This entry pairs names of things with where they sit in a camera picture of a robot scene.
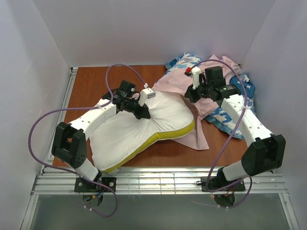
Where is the pink pillowcase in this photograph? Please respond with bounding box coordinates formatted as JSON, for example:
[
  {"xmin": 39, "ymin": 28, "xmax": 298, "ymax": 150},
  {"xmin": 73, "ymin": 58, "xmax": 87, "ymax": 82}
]
[{"xmin": 153, "ymin": 55, "xmax": 241, "ymax": 151}]

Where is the white pillow yellow edge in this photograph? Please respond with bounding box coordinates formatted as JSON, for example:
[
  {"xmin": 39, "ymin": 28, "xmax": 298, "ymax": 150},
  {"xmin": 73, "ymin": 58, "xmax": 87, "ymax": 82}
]
[{"xmin": 89, "ymin": 91, "xmax": 195, "ymax": 173}]

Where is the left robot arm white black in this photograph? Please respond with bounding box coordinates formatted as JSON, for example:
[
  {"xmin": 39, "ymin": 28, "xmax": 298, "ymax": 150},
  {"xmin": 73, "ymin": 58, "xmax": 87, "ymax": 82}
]
[{"xmin": 51, "ymin": 80, "xmax": 155, "ymax": 183}]

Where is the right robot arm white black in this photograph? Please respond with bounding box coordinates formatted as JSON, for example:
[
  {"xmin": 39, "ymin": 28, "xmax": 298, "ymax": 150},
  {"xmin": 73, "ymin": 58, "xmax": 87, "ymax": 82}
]
[{"xmin": 185, "ymin": 66, "xmax": 286, "ymax": 192}]

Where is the blue white houndstooth pillow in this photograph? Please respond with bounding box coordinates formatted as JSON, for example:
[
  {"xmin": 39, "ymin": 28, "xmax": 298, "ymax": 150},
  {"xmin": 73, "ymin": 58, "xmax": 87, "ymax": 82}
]
[{"xmin": 165, "ymin": 52, "xmax": 256, "ymax": 140}]

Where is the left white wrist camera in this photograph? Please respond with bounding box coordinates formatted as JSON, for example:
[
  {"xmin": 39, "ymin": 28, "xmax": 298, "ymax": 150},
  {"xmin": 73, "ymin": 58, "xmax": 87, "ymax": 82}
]
[{"xmin": 139, "ymin": 88, "xmax": 155, "ymax": 106}]

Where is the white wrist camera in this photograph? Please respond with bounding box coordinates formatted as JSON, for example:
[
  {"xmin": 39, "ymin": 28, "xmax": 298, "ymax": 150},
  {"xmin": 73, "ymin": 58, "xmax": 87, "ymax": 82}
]
[
  {"xmin": 185, "ymin": 67, "xmax": 204, "ymax": 90},
  {"xmin": 139, "ymin": 88, "xmax": 155, "ymax": 106}
]

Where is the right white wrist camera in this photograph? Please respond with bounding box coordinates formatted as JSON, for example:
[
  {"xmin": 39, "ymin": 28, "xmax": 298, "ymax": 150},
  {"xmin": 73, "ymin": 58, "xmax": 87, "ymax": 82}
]
[{"xmin": 185, "ymin": 67, "xmax": 204, "ymax": 90}]

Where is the aluminium left side rail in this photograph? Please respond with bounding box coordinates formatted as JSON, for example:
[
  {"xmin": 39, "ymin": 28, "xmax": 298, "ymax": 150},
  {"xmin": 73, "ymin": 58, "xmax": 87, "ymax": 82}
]
[{"xmin": 45, "ymin": 67, "xmax": 78, "ymax": 162}]

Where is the aluminium rail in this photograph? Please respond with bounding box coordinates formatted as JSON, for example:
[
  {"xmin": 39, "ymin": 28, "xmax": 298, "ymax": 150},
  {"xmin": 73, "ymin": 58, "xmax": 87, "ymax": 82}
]
[
  {"xmin": 45, "ymin": 67, "xmax": 78, "ymax": 162},
  {"xmin": 32, "ymin": 167, "xmax": 288, "ymax": 195}
]

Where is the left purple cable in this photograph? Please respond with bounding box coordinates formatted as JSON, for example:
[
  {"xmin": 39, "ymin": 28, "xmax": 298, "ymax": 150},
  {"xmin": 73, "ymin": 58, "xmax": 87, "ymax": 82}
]
[{"xmin": 28, "ymin": 64, "xmax": 148, "ymax": 218}]

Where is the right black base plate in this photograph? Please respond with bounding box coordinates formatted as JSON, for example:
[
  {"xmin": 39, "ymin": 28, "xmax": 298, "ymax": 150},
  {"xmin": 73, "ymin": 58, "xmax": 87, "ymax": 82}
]
[{"xmin": 197, "ymin": 176, "xmax": 246, "ymax": 192}]

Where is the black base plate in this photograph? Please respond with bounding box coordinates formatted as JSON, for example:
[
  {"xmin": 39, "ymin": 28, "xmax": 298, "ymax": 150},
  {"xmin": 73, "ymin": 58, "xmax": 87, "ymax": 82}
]
[
  {"xmin": 197, "ymin": 176, "xmax": 246, "ymax": 192},
  {"xmin": 74, "ymin": 177, "xmax": 117, "ymax": 193}
]

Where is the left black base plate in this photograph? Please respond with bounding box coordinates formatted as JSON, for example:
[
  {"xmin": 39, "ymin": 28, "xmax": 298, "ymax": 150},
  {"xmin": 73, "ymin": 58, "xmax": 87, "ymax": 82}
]
[{"xmin": 74, "ymin": 177, "xmax": 117, "ymax": 193}]

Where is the aluminium front rail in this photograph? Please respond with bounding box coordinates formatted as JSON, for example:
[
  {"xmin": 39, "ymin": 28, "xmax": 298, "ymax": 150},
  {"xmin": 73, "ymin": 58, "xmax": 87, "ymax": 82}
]
[{"xmin": 32, "ymin": 167, "xmax": 288, "ymax": 195}]

